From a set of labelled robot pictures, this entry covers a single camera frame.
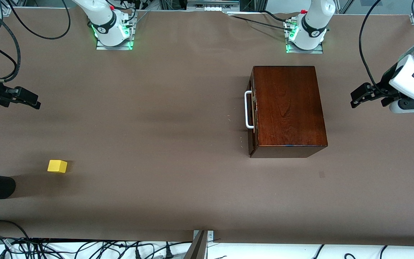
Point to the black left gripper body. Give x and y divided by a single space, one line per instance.
385 83

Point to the yellow wooden block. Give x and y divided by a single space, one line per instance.
56 166

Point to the light wood drawer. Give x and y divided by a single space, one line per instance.
251 136

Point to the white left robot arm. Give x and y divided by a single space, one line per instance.
313 25

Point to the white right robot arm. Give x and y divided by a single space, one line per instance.
106 21

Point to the dark brown wooden cabinet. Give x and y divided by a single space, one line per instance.
286 108

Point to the brown paper table cover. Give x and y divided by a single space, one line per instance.
156 108

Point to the black equipment box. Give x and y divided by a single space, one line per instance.
252 4

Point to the white power strip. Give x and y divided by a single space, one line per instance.
212 8

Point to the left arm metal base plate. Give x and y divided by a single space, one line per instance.
307 51

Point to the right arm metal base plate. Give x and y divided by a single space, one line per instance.
113 47

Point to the metal table edge bracket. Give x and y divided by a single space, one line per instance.
201 248

